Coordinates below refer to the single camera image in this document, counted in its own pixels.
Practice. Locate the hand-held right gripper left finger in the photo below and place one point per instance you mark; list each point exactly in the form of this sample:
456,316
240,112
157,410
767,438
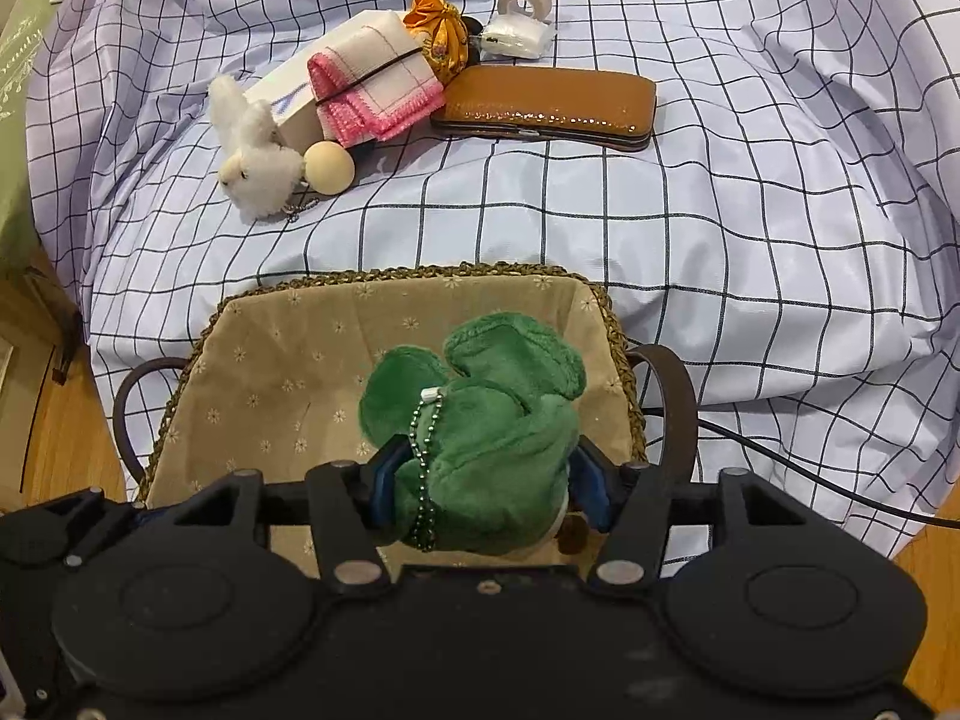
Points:
386,476

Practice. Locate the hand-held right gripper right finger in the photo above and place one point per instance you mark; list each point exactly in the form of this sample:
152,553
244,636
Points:
592,491

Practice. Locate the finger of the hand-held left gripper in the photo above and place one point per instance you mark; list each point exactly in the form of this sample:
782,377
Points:
45,540

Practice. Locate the green plush toy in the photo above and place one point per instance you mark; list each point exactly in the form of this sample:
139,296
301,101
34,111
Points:
480,450

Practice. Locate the woven basket with fabric liner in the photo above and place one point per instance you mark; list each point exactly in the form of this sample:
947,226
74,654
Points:
262,390

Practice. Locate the cream wooden ball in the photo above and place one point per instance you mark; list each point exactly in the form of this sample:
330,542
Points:
328,167

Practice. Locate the white plush bunny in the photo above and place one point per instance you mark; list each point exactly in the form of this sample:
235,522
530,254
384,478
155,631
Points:
259,165

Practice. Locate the white cloth with pink edge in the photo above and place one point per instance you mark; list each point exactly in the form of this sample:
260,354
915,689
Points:
375,60

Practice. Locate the white gauze packet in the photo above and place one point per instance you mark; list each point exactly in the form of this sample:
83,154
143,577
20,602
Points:
517,37

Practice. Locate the beige tape roll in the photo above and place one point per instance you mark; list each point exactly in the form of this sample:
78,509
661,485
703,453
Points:
536,4

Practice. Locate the checked bed sheet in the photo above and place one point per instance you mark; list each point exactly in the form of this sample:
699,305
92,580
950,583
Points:
675,240

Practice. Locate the white phone box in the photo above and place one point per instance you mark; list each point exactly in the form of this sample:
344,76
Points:
289,109

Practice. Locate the brown leather case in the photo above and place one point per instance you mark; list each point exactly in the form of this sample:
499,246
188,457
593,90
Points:
540,97

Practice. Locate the green bag with lettering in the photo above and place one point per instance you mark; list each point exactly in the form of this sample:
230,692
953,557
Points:
15,127

